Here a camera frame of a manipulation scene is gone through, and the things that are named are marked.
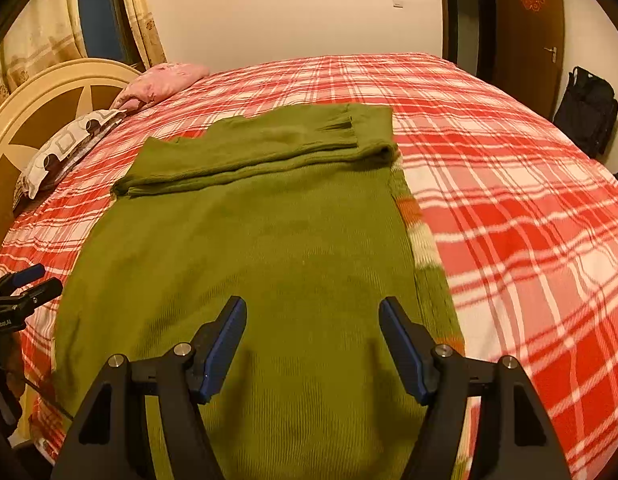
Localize pink pillow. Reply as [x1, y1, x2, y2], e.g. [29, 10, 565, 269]
[110, 63, 210, 114]

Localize patterned white pillow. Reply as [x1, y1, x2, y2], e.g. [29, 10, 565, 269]
[13, 110, 126, 207]

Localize beige curtain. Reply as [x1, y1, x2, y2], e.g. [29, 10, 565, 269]
[123, 0, 167, 70]
[0, 0, 88, 106]

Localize dark window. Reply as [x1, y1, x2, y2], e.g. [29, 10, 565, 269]
[78, 0, 141, 67]

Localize black backpack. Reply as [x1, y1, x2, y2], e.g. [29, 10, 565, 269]
[553, 66, 618, 158]

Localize left beige curtain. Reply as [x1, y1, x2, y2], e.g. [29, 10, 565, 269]
[0, 0, 88, 106]

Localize green knit sweater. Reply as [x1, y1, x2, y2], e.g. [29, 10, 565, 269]
[53, 103, 463, 479]

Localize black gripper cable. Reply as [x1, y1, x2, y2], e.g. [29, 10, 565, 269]
[0, 364, 76, 421]

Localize red plaid bed sheet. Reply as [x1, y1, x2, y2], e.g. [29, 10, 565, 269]
[0, 53, 618, 479]

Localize brown wooden door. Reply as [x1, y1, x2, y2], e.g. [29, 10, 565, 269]
[494, 0, 565, 119]

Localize right beige curtain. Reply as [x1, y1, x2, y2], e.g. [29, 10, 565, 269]
[123, 0, 167, 70]

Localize cream wooden headboard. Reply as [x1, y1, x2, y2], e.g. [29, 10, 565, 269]
[0, 58, 140, 248]

